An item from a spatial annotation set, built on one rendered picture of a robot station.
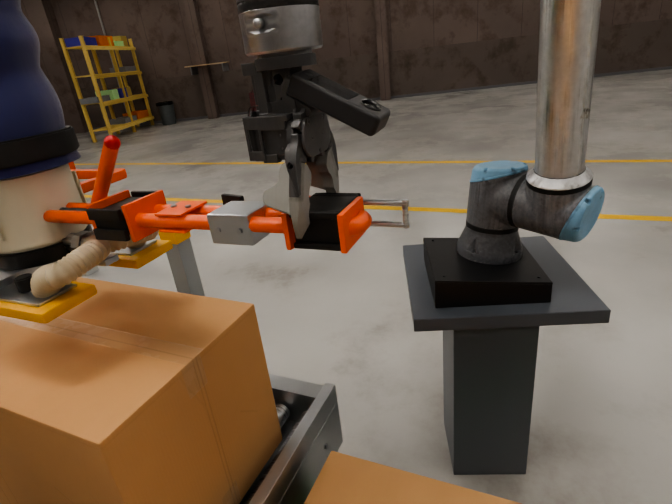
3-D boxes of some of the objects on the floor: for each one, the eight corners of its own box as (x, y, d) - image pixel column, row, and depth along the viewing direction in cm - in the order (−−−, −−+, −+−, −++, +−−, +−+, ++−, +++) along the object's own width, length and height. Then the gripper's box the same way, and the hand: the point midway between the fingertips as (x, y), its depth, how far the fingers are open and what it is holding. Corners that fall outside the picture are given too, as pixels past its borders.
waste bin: (180, 122, 1386) (175, 100, 1360) (174, 124, 1340) (168, 102, 1313) (165, 123, 1392) (159, 102, 1366) (158, 126, 1346) (152, 104, 1319)
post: (222, 453, 180) (155, 223, 139) (232, 441, 185) (170, 215, 145) (236, 458, 177) (171, 224, 136) (246, 445, 182) (186, 216, 142)
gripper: (281, 56, 60) (302, 203, 68) (207, 64, 47) (244, 244, 55) (339, 49, 56) (354, 205, 65) (277, 56, 44) (305, 249, 52)
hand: (322, 218), depth 59 cm, fingers open, 9 cm apart
